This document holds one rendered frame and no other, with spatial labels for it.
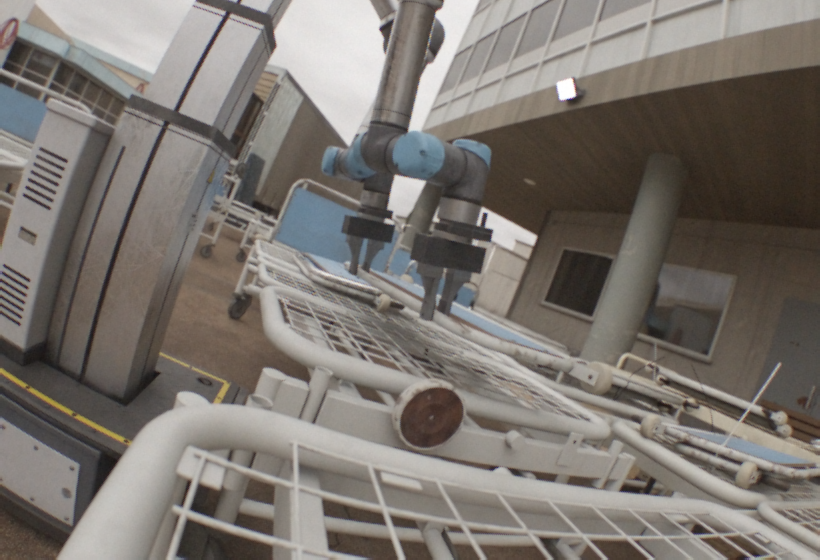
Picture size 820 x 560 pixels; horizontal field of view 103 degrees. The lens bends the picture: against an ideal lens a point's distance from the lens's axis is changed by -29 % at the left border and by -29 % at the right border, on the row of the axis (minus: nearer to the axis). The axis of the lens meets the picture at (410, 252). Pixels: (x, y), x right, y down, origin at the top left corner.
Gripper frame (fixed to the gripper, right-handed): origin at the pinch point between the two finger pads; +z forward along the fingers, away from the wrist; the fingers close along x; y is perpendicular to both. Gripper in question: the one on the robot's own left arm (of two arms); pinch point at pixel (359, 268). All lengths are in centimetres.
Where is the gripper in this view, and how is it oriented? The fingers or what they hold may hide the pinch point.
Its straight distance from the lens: 121.3
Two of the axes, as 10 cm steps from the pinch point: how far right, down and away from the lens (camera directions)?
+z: -2.2, 9.7, 0.6
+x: -8.7, -1.7, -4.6
